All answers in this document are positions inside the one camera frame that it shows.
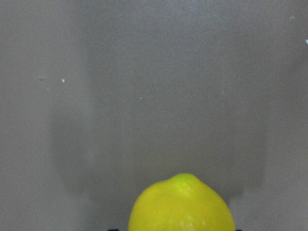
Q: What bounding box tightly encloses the yellow lemon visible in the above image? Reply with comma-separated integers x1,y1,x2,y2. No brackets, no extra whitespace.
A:
128,173,236,231

